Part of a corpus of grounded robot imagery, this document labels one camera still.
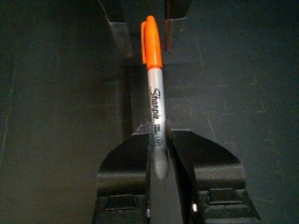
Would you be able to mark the grey marker pen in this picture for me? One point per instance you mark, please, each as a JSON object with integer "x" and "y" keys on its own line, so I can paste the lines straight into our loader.
{"x": 154, "y": 96}

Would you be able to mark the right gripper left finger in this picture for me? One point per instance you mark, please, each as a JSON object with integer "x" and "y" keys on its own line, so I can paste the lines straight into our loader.
{"x": 124, "y": 169}

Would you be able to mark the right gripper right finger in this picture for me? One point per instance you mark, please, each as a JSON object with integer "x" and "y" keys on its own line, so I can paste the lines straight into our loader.
{"x": 209, "y": 169}

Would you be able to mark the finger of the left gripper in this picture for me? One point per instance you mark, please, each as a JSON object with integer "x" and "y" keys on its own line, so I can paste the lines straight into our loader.
{"x": 172, "y": 11}
{"x": 121, "y": 32}

